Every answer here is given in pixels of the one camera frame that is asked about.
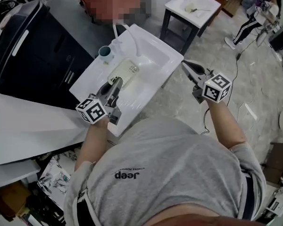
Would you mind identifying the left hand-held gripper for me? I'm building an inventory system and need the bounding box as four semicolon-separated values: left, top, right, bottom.
75;77;123;126

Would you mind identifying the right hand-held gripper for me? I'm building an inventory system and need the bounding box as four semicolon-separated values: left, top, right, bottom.
181;59;233;105

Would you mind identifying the white ceramic sink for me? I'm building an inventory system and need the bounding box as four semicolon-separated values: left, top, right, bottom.
68;24;185;137

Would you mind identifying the person's left forearm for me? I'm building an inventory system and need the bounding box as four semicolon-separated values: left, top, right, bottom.
81;118;109;166

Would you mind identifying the person's right forearm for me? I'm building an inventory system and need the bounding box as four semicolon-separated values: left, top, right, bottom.
207;99;248;150

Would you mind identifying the white sink on black stand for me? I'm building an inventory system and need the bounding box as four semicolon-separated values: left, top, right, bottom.
159;0;222;56

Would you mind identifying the grey-blue cup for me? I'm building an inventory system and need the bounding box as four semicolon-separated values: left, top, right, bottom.
98;45;115;64

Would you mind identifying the white faucet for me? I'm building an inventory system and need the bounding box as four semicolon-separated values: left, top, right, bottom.
111;23;142;57

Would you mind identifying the wooden cabinet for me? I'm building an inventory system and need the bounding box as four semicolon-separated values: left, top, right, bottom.
202;0;234;18

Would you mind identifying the black cabinet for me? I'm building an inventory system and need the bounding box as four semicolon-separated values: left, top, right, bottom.
0;0;95;110

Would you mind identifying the white board panel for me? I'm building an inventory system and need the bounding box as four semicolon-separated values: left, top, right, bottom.
0;90;86;167

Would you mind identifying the black box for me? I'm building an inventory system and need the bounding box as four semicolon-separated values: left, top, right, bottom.
268;23;283;53

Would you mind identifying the person's grey t-shirt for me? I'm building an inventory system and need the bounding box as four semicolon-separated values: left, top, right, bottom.
63;116;267;226

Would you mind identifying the marbled panel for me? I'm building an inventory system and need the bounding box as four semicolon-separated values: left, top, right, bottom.
37;147;83;210

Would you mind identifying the brown cardboard box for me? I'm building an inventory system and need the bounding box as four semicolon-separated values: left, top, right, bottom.
261;142;283;186

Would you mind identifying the black floor cable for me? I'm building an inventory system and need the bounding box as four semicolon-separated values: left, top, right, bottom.
200;34;258;136

